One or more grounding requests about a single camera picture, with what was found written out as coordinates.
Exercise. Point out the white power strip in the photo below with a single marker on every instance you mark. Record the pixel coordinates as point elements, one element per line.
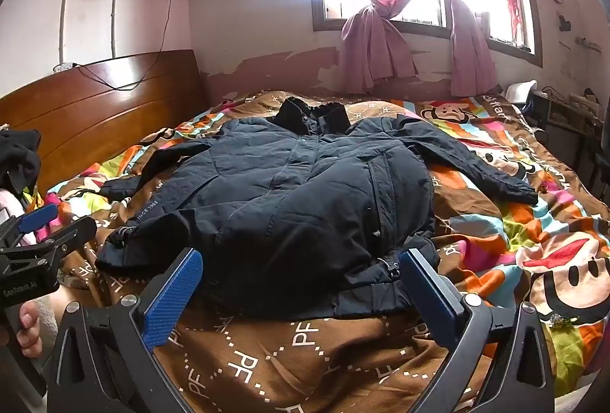
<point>63,67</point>

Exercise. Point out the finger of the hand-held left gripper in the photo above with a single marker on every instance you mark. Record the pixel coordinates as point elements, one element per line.
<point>76,229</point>
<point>38,215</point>

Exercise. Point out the dark wall ornament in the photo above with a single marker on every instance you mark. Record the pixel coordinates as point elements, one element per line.
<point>564,21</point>

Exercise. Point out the wooden headboard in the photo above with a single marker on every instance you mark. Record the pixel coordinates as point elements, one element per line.
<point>95,108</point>

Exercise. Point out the wooden side desk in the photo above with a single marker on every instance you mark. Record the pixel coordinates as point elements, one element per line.
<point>562,117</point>

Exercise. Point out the navy padded jacket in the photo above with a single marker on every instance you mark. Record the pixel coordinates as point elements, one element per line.
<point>295,203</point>

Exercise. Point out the printed blanket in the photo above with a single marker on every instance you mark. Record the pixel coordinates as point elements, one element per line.
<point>476,227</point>

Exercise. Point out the pink cloth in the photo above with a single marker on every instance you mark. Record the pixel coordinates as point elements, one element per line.
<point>9,202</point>

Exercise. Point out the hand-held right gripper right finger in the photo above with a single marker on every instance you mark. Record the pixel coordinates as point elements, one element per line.
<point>429,294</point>

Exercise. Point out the person's left hand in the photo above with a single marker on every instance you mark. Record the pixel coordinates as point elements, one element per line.
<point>29,329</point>

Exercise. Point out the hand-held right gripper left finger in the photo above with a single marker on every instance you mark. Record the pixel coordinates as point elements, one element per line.
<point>171,294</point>

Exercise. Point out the small metal trinket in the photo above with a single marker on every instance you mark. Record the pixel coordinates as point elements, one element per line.
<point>558,320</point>

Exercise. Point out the white object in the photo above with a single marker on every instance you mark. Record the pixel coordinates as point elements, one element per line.
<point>519,90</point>

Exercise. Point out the black cloth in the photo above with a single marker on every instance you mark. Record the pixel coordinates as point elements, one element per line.
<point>19,160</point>

